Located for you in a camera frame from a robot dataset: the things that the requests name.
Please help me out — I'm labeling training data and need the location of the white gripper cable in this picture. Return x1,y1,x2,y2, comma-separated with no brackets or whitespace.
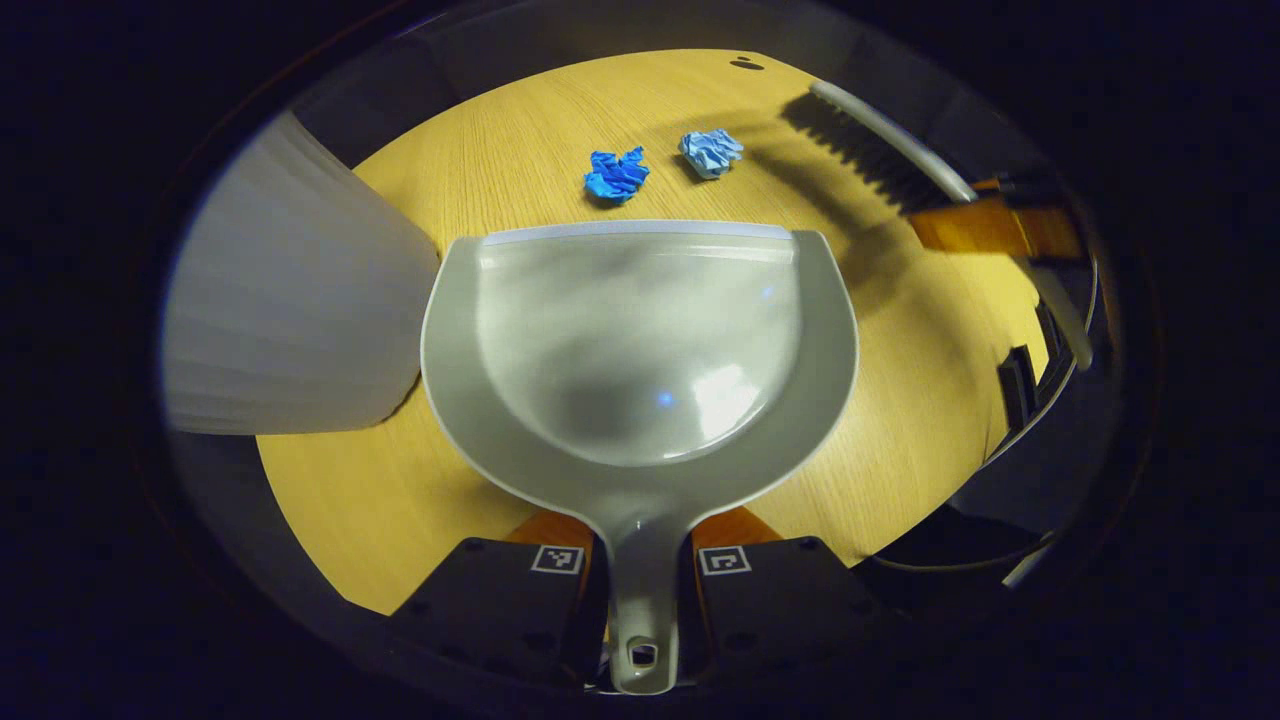
880,530,1056,591

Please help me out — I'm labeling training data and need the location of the white garbage bin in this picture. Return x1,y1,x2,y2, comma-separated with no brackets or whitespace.
162,110,441,436

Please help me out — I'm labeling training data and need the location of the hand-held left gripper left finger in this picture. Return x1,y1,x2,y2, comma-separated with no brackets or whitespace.
390,510,608,689

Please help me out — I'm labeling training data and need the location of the light blue paper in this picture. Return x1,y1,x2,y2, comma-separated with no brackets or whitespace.
680,128,745,181

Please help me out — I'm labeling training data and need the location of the small white broom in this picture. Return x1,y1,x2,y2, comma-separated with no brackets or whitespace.
780,80,1096,371

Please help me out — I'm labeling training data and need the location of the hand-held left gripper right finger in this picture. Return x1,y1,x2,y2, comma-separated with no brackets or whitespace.
683,505,901,683

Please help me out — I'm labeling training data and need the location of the dark blue paper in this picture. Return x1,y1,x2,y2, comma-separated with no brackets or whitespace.
583,146,651,205

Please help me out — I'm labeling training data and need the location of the grey plastic dustpan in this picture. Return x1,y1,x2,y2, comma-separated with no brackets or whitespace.
420,220,859,696

